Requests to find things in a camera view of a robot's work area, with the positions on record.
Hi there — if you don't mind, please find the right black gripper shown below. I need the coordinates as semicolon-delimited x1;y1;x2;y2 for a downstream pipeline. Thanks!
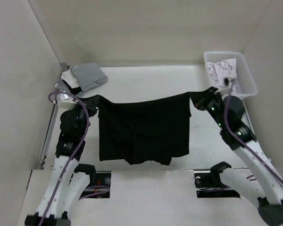
188;86;227;128

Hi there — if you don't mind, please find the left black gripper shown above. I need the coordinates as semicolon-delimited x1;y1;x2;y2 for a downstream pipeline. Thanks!
70;95;100;137

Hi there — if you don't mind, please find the black tank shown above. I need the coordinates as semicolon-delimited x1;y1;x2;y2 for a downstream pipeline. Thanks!
68;87;83;97
84;86;217;166

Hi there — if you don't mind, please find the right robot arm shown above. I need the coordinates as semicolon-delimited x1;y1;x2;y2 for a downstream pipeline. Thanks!
191;87;283;226

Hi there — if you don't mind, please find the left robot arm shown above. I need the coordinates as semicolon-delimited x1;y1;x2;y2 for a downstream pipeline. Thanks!
25;104;97;226

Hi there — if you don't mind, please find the folded black tank top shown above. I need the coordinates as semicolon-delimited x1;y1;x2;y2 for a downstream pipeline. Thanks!
68;87;83;97

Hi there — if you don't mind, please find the bottom grey folded tank top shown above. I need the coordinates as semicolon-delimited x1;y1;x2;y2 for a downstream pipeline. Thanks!
55;80;83;98

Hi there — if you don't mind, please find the white tank top in basket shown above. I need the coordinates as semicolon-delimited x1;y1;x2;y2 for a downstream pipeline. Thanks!
208;58;237;87

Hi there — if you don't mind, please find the folded white tank top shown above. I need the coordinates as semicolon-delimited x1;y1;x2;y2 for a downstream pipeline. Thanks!
60;70;80;89

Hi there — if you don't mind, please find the white plastic basket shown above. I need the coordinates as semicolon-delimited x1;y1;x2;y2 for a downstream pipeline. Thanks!
203;51;258;99

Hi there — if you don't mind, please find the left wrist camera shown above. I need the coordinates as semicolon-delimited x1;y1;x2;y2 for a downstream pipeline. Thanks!
56;93;76;110

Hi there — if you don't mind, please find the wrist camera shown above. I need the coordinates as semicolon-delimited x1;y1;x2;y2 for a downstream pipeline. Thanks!
56;93;76;110
216;77;235;95

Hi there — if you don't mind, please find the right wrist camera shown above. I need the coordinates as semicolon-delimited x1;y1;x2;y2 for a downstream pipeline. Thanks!
216;77;235;95

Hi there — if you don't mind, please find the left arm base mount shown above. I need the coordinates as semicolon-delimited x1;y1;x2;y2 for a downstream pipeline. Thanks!
80;171;112;199

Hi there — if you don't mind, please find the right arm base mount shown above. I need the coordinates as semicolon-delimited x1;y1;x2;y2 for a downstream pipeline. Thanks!
194;170;241;198

